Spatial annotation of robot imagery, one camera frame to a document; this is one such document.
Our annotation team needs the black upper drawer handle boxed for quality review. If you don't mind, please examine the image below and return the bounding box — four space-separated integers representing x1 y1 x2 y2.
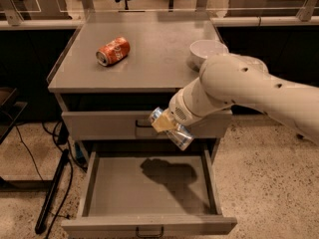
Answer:
136 119 160 127

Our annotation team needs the black middle drawer handle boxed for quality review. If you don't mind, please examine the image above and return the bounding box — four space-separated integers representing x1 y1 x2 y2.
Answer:
136 227 164 239

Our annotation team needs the black floor bar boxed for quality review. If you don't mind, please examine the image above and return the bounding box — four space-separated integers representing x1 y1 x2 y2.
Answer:
35 149 69 234

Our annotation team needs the closed upper grey drawer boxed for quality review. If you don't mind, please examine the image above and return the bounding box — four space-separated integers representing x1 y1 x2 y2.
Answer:
62 111 231 140

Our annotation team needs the orange soda can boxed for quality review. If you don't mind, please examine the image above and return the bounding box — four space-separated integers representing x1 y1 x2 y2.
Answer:
96 37 131 67

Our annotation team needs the silver blue redbull can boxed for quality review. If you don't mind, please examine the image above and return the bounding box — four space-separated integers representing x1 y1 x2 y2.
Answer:
149 108 193 150

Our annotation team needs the grey drawer cabinet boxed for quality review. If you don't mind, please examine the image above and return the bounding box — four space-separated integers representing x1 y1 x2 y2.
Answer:
46 11 244 239

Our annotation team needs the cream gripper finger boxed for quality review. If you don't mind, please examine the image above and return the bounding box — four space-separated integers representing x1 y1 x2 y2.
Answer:
152 114 176 132

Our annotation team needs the white ceramic bowl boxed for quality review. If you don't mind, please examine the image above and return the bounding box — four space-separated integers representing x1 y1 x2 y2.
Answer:
189 40 228 71

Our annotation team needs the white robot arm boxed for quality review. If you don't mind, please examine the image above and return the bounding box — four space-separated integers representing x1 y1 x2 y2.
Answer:
150 54 319 149

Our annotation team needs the black drawer handle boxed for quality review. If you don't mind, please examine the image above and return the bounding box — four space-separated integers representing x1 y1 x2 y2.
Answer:
136 119 160 127
136 227 164 239

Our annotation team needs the open middle grey drawer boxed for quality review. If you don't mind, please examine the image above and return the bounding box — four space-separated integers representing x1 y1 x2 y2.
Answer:
62 152 237 239

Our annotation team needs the black floor cable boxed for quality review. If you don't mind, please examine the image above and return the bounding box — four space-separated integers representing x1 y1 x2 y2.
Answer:
13 119 88 239

